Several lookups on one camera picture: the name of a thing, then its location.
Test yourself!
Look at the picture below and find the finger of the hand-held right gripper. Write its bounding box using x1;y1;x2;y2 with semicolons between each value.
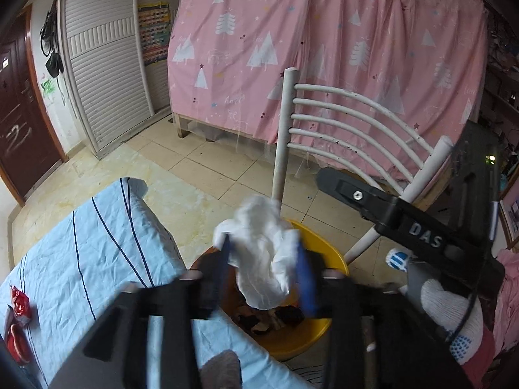
316;167;407;232

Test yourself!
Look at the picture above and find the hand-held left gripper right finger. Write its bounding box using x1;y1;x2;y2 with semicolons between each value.
297;239;473;389

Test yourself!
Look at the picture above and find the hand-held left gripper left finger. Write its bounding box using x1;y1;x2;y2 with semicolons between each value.
49;235;235;389

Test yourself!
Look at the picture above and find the white tissue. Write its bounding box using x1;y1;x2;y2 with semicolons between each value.
213;194;303;311

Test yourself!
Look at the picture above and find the yellow plastic bin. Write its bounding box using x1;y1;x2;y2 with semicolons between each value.
188;219;349;361

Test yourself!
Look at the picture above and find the person's right forearm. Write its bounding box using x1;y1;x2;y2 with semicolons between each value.
462;324;498;389

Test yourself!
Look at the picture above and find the person's right hand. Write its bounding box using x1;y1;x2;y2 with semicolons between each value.
385;249;485;366

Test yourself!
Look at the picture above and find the white metal chair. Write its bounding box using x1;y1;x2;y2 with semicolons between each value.
271;67;454;268

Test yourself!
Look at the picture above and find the pink cloth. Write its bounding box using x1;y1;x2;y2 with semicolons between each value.
495;249;519;353

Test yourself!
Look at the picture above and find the cluttered shelf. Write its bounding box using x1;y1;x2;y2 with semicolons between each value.
482;8;519;171

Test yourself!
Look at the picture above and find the light blue striped bedsheet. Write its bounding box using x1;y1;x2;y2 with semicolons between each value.
0;177;321;389

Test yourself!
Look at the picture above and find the pink tree print curtain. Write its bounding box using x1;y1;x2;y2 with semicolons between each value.
167;0;489;183

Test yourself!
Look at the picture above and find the red snack packet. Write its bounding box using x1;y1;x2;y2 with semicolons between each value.
6;286;32;327

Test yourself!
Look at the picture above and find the red plastic wrapper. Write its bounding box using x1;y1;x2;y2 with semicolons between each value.
6;324;35;363

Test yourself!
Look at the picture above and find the white slatted wardrobe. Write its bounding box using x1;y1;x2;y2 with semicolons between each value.
57;0;183;160

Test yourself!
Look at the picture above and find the colourful chart poster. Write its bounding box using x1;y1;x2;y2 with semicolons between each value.
138;3;171;65

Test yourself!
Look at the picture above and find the brown door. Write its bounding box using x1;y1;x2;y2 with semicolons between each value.
0;8;67;207

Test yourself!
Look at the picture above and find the black hanging bag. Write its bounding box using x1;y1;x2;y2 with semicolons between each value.
41;0;59;55
45;53;64;77

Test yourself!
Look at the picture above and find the wooden bed frame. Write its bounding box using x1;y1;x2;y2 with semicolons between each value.
174;112;276;147

